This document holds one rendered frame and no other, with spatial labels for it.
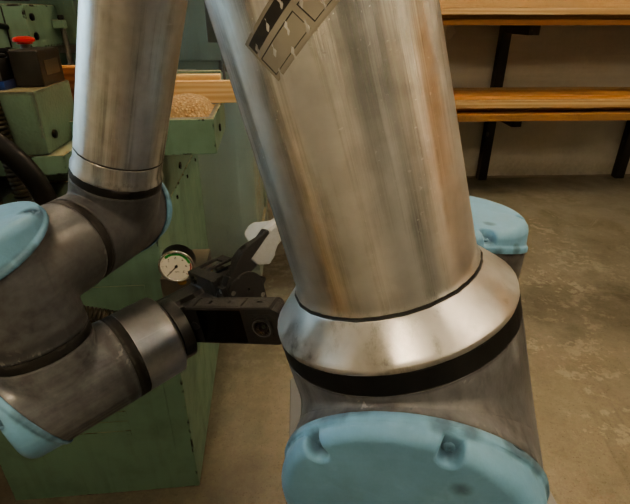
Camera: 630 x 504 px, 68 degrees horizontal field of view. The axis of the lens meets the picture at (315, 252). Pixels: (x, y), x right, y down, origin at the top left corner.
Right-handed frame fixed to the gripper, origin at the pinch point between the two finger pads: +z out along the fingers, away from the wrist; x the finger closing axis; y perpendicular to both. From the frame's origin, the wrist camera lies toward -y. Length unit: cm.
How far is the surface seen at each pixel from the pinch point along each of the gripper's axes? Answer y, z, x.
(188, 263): 29.3, -4.0, 4.5
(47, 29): 58, -4, -38
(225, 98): 37.8, 16.9, -20.1
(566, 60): 85, 307, 9
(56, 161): 33.2, -17.0, -17.3
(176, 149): 31.3, 0.9, -14.4
